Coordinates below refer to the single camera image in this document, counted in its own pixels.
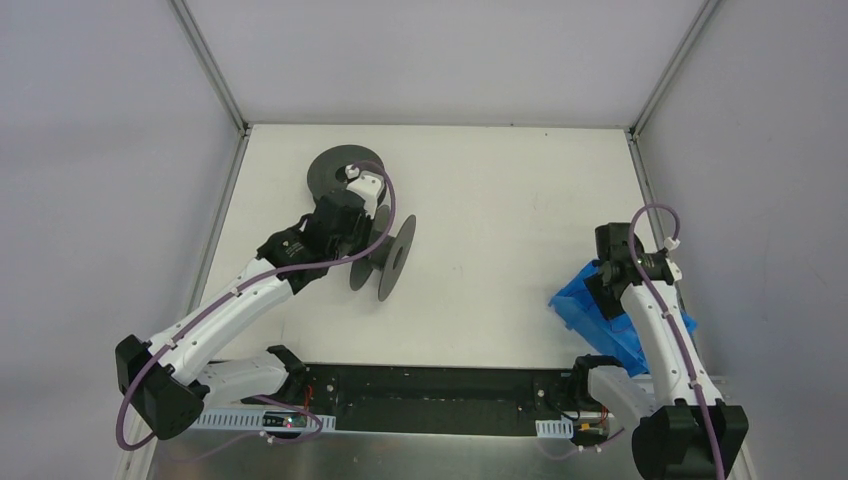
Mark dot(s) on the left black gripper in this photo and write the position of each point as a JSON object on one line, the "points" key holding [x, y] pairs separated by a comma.
{"points": [[362, 234]]}

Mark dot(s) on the black cable spool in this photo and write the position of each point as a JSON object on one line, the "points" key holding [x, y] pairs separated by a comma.
{"points": [[388, 260]]}

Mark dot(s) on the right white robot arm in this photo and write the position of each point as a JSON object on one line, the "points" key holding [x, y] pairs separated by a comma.
{"points": [[684, 429]]}

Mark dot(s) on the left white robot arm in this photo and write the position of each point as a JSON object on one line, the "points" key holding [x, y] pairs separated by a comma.
{"points": [[172, 378]]}

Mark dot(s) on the black spool lying flat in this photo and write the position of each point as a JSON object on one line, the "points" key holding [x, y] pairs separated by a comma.
{"points": [[327, 180]]}

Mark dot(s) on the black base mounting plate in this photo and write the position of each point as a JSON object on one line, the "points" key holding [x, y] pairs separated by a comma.
{"points": [[447, 400]]}

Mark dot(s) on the blue plastic bin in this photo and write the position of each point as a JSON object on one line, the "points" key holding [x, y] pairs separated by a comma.
{"points": [[590, 305]]}

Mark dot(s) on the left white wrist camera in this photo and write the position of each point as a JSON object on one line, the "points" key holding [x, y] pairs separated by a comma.
{"points": [[367, 185]]}

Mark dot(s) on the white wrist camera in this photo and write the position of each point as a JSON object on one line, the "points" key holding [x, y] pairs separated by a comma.
{"points": [[672, 255], [367, 185]]}

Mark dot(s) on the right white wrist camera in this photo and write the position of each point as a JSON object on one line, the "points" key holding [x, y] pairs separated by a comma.
{"points": [[672, 255]]}

